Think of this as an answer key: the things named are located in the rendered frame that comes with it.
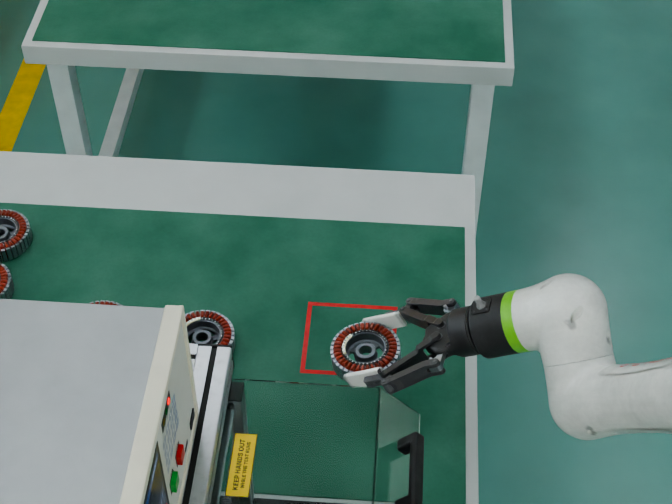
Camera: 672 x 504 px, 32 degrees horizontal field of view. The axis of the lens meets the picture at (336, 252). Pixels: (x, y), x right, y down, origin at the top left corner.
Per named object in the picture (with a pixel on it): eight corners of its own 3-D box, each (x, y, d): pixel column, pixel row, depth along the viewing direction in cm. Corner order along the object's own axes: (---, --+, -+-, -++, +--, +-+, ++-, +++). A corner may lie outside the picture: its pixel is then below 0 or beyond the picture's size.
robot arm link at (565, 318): (609, 264, 169) (582, 267, 160) (628, 350, 168) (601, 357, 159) (522, 283, 177) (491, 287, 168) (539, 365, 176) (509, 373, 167)
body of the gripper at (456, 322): (474, 291, 176) (421, 303, 181) (463, 333, 170) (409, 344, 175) (496, 324, 180) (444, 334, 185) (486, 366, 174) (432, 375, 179)
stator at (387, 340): (408, 340, 190) (407, 324, 187) (392, 393, 182) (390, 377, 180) (342, 330, 193) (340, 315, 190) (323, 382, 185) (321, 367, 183)
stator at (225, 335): (248, 348, 201) (247, 334, 199) (197, 383, 196) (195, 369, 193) (208, 311, 207) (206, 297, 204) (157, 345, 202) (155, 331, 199)
